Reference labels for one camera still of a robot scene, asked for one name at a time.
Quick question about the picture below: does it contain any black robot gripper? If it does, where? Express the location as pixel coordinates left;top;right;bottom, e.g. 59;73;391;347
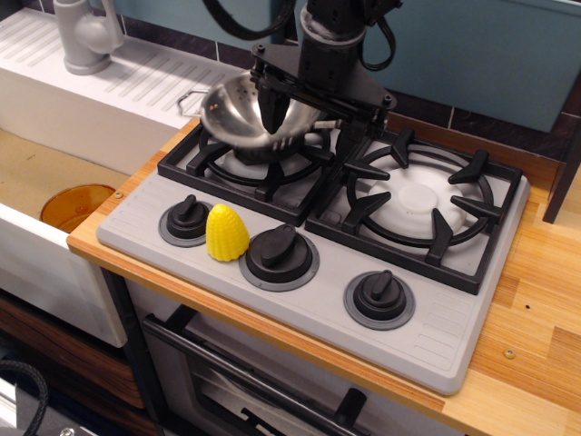
251;28;393;157

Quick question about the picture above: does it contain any silver metal colander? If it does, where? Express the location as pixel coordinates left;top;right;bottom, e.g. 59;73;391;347
177;72;342;163

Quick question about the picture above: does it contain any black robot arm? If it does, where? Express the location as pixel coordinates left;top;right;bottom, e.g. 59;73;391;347
250;1;401;154

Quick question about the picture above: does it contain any black left burner grate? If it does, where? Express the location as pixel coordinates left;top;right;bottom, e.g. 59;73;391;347
158;125;339;226

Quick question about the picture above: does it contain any black burner grate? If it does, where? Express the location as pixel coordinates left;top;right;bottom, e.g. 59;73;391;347
158;125;339;226
306;128;530;294

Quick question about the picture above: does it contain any black middle stove knob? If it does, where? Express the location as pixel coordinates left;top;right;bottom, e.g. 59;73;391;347
239;224;320;292

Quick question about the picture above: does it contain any black stove knob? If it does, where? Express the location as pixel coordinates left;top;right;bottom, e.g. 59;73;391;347
343;270;416;331
239;224;320;292
159;194;210;248

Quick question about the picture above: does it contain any yellow plastic corn cob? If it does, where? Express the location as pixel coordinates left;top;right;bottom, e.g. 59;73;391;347
206;203;251;262

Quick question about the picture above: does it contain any black right burner grate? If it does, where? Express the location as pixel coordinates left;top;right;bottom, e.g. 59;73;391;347
306;128;530;294

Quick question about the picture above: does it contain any black left stove knob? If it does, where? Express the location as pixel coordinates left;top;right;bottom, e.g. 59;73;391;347
159;194;210;248

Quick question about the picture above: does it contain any black right stove knob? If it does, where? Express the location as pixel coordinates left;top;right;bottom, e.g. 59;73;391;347
343;270;416;331

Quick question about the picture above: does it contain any grey toy stove top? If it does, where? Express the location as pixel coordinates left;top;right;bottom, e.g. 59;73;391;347
95;118;531;395

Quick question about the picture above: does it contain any grey toy faucet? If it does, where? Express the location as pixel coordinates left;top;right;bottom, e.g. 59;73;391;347
54;0;124;75

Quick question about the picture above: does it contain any white toy sink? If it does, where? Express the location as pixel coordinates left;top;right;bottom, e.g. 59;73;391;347
1;8;236;348

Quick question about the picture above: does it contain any toy oven door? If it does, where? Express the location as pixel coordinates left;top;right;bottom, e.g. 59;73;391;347
137;305;456;435

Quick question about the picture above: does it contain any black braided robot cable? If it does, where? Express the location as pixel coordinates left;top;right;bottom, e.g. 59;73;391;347
202;0;300;39

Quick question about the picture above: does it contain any black braided cable lower left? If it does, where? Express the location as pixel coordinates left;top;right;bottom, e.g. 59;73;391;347
0;360;49;436

